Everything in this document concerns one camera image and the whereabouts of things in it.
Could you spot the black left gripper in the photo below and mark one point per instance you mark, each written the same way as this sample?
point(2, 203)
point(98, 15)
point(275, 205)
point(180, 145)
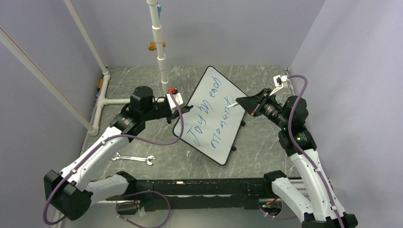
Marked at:
point(172, 116)

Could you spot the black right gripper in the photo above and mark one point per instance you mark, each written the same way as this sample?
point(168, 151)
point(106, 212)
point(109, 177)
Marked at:
point(251, 104)

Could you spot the white whiteboard black frame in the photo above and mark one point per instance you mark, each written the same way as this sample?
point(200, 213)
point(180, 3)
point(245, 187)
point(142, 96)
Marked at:
point(212, 124)

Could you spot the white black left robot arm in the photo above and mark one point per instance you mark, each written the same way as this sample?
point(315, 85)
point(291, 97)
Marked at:
point(72, 191)

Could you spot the orange knob on pipe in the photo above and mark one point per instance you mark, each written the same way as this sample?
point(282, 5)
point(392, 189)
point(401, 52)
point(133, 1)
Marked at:
point(151, 46)

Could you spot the silver open-end wrench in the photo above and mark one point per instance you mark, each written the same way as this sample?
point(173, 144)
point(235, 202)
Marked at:
point(147, 160)

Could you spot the orange black small tool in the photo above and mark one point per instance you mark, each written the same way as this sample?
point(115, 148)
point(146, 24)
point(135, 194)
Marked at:
point(99, 85)

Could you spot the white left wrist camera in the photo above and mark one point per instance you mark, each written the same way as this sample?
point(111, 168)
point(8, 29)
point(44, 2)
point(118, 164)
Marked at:
point(174, 98)

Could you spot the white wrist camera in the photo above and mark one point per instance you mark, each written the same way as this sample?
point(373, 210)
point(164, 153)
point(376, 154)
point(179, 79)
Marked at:
point(280, 83)
point(174, 98)

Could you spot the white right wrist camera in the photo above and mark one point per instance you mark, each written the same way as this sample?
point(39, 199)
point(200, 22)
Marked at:
point(280, 83)

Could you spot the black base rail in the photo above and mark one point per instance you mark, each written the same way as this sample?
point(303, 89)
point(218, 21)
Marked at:
point(246, 193)

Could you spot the white pvc pipe frame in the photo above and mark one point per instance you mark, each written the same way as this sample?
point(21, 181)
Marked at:
point(101, 101)

